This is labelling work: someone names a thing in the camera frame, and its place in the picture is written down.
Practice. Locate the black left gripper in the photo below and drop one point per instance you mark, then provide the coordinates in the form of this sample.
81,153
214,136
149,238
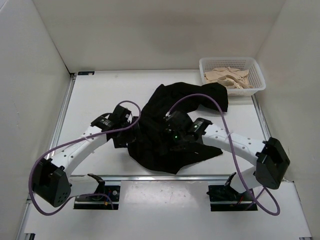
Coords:
134,136

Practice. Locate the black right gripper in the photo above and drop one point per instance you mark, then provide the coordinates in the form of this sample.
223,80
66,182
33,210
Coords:
169,131

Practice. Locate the black trousers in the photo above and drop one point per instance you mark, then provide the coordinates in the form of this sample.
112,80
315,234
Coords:
151,150

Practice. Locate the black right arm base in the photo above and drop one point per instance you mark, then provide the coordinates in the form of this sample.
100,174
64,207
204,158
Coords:
221,201

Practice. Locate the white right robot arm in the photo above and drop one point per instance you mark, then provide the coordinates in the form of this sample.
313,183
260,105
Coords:
211,135

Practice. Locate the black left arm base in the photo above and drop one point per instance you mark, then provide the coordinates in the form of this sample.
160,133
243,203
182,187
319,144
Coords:
100,202

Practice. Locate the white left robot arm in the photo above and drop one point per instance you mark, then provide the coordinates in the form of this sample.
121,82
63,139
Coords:
52,179

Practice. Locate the beige trousers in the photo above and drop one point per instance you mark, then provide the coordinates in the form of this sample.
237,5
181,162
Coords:
230,78

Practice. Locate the small black label plate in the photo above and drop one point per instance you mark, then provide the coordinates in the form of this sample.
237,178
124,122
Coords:
86,73

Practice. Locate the silver front aluminium rail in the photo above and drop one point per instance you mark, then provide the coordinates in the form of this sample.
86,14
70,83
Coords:
164,177

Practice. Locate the silver aluminium rail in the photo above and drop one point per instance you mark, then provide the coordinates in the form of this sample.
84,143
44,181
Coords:
164,177
63,111
262,117

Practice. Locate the silver left aluminium rail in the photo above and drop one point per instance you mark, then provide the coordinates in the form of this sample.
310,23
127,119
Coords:
63,111

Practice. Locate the silver right aluminium rail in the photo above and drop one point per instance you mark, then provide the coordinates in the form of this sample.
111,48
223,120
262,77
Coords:
262,117

